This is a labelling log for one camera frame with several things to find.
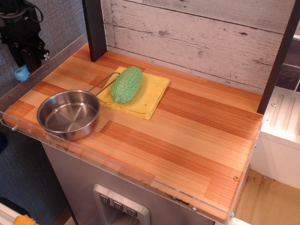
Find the green bumpy toy gourd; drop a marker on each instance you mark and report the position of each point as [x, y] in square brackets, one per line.
[126, 85]

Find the yellow object at bottom left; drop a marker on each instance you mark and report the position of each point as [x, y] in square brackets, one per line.
[24, 220]

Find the dark right vertical post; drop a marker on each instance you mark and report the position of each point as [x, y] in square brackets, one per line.
[281, 55]

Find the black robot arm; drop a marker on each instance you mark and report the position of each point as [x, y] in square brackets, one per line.
[19, 7]

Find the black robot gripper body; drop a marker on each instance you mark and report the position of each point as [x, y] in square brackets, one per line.
[21, 31]

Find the dark left vertical post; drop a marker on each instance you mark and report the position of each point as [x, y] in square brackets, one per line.
[95, 28]

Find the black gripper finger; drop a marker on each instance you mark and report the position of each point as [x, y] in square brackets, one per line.
[16, 53]
[32, 62]

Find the yellow folded cloth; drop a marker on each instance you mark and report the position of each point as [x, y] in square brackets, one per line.
[144, 103]

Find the blue and grey toy spoon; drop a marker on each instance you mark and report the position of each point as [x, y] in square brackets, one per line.
[22, 73]

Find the dark vertical post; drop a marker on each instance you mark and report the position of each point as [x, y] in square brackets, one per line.
[95, 28]
[281, 55]

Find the stainless steel pot with handle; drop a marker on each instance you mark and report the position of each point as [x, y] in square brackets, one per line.
[70, 114]

